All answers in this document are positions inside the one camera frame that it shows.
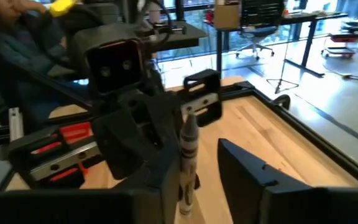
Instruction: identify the black tripod stand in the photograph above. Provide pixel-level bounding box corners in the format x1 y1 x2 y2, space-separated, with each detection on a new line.
265 32 301 95

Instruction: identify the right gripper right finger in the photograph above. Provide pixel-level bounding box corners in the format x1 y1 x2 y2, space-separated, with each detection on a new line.
218 138 358 224

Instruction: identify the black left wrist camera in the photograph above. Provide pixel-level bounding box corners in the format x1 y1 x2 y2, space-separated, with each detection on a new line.
85 39 145 94

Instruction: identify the black aluminium table frame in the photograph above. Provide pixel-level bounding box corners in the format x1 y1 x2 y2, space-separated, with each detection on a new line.
0 55 358 187

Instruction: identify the black table clamp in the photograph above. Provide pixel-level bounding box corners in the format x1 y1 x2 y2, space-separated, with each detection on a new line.
272 94 291 110

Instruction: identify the black office chair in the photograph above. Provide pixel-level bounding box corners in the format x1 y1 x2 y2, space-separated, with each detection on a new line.
234 0 287 60

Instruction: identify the person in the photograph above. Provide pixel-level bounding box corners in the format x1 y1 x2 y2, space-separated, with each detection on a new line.
0 0 74 125

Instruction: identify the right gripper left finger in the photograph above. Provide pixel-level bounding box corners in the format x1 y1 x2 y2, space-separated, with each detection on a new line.
0 141 180 224

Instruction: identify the dark grey side table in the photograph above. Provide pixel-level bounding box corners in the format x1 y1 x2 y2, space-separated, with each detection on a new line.
140 20 208 52

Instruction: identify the black desk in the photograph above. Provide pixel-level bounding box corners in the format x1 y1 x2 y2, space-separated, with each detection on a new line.
214 11 351 78

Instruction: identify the silver aluminium extrusion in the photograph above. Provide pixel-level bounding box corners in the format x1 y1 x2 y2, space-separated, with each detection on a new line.
8 107 24 142

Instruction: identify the cardboard box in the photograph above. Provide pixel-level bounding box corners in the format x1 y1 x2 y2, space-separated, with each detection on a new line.
213 2 241 30

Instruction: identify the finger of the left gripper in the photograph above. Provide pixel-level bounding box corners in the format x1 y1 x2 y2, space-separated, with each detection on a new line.
149 98 182 147
91 110 155 181

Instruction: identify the grey crayon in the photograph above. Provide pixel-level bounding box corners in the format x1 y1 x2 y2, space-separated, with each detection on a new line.
178 113 201 216

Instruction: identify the red cart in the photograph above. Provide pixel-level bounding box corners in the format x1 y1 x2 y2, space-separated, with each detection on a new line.
321 32 358 60

